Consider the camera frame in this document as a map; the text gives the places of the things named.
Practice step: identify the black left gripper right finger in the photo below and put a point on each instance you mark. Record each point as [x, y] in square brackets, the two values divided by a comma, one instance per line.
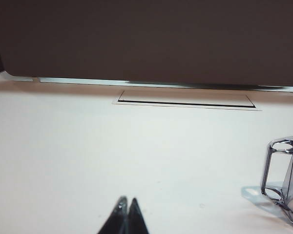
[136, 219]

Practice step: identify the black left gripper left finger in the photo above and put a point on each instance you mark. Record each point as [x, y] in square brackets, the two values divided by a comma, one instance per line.
[118, 217]

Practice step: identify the long brown desk partition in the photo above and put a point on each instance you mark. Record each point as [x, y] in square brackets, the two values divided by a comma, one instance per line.
[146, 39]

